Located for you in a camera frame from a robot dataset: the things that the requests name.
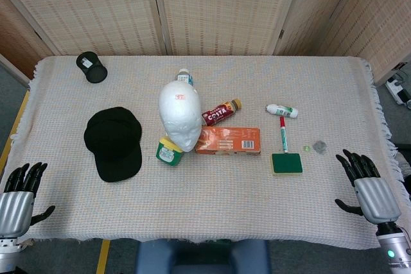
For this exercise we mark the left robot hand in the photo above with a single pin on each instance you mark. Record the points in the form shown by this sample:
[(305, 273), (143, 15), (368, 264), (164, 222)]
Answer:
[(17, 203)]

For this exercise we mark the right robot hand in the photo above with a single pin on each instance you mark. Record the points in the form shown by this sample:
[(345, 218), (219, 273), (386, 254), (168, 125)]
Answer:
[(374, 197)]

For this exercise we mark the black baseball cap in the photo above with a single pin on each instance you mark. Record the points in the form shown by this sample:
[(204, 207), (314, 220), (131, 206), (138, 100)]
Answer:
[(114, 142)]

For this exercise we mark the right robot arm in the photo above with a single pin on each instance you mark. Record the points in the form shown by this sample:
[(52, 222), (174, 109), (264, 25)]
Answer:
[(393, 245)]

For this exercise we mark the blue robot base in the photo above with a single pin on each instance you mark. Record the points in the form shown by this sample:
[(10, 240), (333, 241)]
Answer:
[(202, 256)]

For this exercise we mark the small grey bottle cap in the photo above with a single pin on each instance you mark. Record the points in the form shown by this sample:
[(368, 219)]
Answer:
[(319, 146)]

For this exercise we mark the orange cardboard box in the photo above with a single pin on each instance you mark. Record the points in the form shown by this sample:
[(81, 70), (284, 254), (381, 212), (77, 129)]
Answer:
[(229, 140)]

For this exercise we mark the white foam mannequin head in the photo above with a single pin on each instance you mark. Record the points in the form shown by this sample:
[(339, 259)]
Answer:
[(180, 116)]

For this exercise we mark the white power strip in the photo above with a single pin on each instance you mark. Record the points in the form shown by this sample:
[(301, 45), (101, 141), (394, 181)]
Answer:
[(398, 89)]

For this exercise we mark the small white green-labelled bottle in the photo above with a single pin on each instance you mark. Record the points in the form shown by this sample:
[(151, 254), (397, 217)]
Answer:
[(282, 110)]

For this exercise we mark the black mesh pen holder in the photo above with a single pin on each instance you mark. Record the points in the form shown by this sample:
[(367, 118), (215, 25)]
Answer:
[(90, 67)]

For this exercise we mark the green jar with yellow lid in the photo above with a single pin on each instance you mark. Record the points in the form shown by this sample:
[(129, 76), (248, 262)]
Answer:
[(167, 152)]

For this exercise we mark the white woven tablecloth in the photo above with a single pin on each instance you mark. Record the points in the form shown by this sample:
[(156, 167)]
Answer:
[(205, 197)]

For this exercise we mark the brown Costa coffee bottle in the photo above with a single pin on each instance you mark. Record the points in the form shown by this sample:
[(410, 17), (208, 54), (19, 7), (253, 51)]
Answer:
[(221, 113)]

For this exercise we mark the woven folding screen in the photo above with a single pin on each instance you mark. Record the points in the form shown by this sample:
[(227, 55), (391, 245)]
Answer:
[(205, 7)]

